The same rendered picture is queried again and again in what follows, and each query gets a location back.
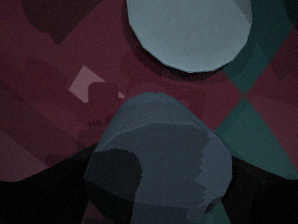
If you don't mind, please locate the dark blue cylinder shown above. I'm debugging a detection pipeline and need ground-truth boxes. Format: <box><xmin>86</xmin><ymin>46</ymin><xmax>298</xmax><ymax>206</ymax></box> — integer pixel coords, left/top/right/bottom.
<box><xmin>84</xmin><ymin>92</ymin><xmax>233</xmax><ymax>224</ymax></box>

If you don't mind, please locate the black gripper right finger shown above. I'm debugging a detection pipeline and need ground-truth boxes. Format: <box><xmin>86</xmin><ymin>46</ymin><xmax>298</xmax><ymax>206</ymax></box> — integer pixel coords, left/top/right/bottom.
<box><xmin>221</xmin><ymin>155</ymin><xmax>298</xmax><ymax>224</ymax></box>

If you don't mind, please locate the grey round dish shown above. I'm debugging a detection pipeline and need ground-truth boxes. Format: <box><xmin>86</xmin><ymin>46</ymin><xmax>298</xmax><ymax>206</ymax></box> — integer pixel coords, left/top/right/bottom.
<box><xmin>126</xmin><ymin>0</ymin><xmax>253</xmax><ymax>73</ymax></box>

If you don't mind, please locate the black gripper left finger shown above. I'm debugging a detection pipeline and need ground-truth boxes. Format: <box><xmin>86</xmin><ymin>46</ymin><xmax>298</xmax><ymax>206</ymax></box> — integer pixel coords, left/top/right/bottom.
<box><xmin>0</xmin><ymin>143</ymin><xmax>97</xmax><ymax>224</ymax></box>

